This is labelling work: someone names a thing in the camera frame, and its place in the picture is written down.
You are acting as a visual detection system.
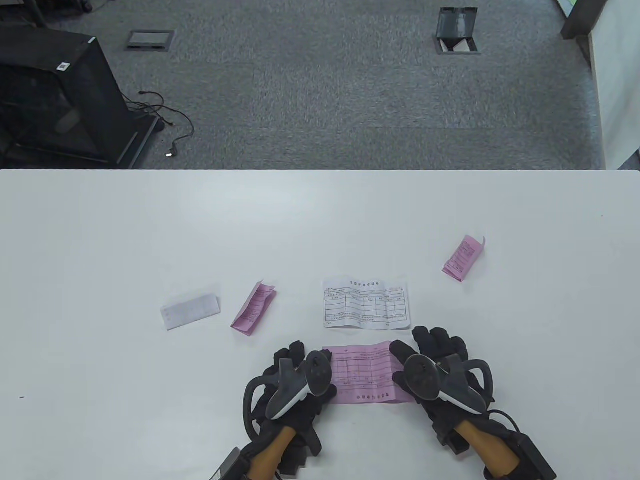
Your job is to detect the white partition panel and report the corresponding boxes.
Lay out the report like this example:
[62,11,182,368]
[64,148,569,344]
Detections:
[587,0,640,171]

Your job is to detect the black white hand controller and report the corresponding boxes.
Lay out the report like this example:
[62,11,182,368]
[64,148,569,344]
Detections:
[402,353,496,415]
[243,350,335,441]

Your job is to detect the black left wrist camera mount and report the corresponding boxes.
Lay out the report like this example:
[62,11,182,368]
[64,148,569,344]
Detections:
[280,432,321,476]

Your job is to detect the closed grey floor box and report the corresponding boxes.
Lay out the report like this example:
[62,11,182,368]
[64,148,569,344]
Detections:
[124,29,176,52]

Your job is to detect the black white left hand controller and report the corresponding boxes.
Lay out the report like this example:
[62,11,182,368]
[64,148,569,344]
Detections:
[243,350,335,441]

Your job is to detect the black left wrist strap box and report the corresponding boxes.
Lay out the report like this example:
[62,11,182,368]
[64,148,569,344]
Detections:
[209,447,241,480]

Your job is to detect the person's left forearm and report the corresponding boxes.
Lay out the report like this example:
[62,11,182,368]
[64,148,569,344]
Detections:
[245,427,296,480]

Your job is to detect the dark grey post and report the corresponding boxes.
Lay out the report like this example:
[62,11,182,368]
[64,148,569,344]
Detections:
[560,0,611,41]

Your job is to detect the pink paper invoice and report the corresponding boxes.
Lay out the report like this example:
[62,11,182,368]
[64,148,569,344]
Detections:
[441,235,486,284]
[322,341,416,405]
[230,281,278,337]

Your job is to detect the white paper invoice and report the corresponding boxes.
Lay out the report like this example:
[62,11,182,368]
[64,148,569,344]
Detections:
[322,275,411,331]
[160,285,222,332]

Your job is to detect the black white right hand controller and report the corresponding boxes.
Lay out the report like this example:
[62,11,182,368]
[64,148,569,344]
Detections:
[402,353,496,415]

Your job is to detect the person's right forearm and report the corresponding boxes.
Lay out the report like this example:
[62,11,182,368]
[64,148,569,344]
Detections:
[457,419,521,480]

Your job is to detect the black wrist strap box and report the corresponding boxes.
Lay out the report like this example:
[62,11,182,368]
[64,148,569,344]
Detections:
[482,432,557,480]
[209,447,241,480]

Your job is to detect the person's right hand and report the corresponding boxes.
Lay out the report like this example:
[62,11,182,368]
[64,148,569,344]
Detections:
[390,326,496,437]

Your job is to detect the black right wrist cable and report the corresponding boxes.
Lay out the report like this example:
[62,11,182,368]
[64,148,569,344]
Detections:
[487,409,523,437]

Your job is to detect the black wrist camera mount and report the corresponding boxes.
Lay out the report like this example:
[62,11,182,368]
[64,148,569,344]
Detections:
[435,425,468,456]
[280,432,321,476]

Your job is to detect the black right wrist strap box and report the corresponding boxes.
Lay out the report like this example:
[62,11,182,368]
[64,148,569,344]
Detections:
[482,432,557,480]

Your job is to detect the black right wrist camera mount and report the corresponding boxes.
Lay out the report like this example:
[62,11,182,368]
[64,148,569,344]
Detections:
[435,425,468,456]

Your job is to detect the open grey floor box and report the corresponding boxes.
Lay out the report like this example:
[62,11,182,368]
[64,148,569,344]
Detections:
[432,6,482,56]

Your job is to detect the black equipment cabinet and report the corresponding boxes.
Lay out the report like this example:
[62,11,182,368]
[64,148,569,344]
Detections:
[0,22,160,170]

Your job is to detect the person's left hand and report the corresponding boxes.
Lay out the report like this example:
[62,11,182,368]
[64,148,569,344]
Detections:
[248,341,338,458]

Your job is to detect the black floor cable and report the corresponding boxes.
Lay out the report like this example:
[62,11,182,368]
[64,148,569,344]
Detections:
[125,90,196,160]

